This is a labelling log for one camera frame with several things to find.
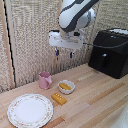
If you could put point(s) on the white floral rimmed plate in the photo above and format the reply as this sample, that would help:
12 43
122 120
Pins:
30 111

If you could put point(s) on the yellow food piece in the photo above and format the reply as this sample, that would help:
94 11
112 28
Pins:
65 86

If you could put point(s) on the pink plastic cup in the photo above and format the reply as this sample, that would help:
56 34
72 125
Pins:
44 80

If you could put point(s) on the yellow rectangular block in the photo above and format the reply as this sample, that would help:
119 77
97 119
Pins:
59 98

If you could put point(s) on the white small bowl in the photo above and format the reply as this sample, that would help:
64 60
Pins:
70 90

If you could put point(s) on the black air fryer body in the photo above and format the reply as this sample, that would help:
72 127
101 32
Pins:
116 43

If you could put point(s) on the black air fryer drawer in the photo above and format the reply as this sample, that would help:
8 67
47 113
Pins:
104 61

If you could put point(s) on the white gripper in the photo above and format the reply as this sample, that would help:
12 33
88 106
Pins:
66 40

